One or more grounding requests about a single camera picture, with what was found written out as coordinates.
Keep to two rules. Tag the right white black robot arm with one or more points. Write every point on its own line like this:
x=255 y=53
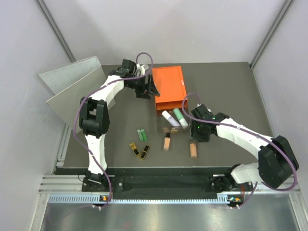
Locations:
x=276 y=161

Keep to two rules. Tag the clear acrylic drawer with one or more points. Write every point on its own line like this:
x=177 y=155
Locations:
x=164 y=127

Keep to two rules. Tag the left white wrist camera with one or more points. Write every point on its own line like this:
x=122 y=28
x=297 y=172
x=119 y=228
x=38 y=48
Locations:
x=141 y=69

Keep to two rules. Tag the green lipstick tube left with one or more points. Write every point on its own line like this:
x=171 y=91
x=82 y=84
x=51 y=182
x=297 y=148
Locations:
x=140 y=134

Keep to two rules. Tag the lilac white tube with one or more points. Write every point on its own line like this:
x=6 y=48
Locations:
x=170 y=119

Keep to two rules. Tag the green lipstick tube right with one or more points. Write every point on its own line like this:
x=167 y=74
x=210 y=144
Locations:
x=144 y=135

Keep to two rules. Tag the green white tube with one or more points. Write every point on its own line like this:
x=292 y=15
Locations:
x=180 y=117

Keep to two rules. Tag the green lipstick tube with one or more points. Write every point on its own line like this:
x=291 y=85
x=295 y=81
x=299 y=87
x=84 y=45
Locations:
x=140 y=134
x=144 y=135

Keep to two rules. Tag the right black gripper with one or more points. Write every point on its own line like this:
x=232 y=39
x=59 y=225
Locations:
x=194 y=134

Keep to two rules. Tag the slotted grey cable duct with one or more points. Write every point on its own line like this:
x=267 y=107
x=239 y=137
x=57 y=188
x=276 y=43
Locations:
x=98 y=199

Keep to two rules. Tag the orange drawer box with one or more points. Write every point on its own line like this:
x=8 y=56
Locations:
x=170 y=84

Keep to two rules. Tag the gold black compact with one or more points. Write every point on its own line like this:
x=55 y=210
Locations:
x=135 y=150
x=145 y=151

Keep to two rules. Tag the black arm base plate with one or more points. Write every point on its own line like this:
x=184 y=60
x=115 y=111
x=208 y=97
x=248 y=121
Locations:
x=148 y=184

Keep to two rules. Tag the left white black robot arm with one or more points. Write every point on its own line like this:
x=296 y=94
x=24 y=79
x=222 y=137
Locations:
x=94 y=117

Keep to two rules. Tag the gold black compact right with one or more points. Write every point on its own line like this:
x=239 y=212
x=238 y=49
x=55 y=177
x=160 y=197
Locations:
x=145 y=151

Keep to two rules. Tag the grey metal panel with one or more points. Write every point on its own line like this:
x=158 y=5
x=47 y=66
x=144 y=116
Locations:
x=70 y=83

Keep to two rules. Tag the aluminium frame rail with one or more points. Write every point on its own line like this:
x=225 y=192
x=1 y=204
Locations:
x=72 y=184

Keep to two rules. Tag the orange tube grey cap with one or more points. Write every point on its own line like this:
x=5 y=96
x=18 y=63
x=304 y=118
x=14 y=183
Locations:
x=193 y=150

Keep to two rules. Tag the peach foundation bottle black cap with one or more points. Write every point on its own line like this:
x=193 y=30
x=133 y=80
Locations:
x=166 y=144

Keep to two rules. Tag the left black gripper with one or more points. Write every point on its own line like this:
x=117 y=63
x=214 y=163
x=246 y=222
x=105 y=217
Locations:
x=142 y=93

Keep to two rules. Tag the gold black compact left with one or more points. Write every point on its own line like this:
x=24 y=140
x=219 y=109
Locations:
x=135 y=150

